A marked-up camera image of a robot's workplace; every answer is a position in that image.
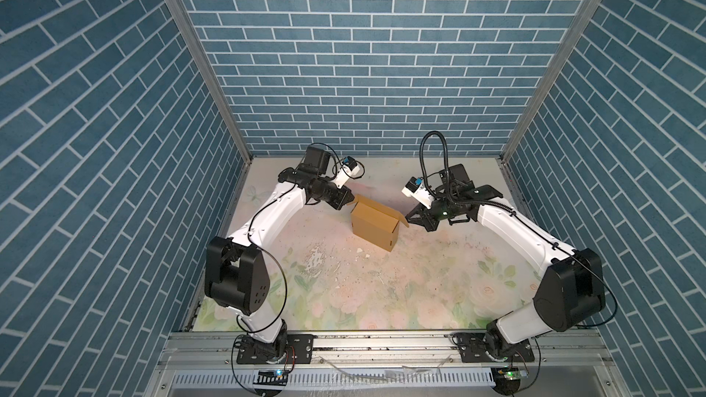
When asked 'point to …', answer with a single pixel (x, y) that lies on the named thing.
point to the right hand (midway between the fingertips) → (411, 218)
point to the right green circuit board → (511, 373)
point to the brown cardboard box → (374, 223)
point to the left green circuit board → (272, 377)
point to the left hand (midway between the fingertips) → (357, 197)
